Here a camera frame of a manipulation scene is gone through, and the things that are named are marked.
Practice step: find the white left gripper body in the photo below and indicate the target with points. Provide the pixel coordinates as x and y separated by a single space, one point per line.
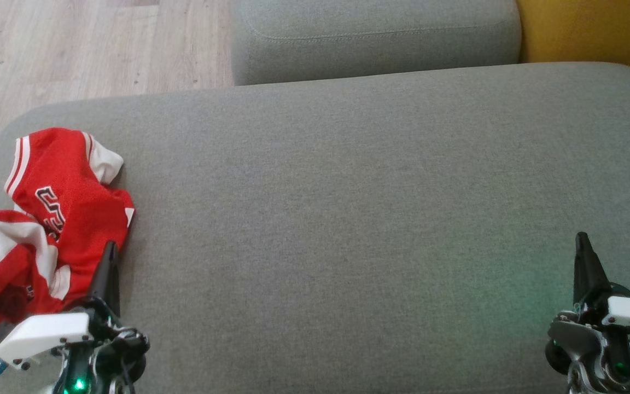
47 334

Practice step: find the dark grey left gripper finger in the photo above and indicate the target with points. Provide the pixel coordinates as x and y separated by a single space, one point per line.
109 279

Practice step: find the grey fabric sofa seat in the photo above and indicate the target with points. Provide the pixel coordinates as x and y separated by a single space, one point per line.
348 219

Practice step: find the red white basketball jersey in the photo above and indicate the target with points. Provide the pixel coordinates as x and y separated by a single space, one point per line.
74 180

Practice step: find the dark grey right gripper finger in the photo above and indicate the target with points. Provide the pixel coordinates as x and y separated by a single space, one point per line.
587 268

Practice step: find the grey sofa cushion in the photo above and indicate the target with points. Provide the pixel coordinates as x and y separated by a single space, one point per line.
375 38

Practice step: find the yellow cushion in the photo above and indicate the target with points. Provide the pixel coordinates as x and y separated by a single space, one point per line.
594 27

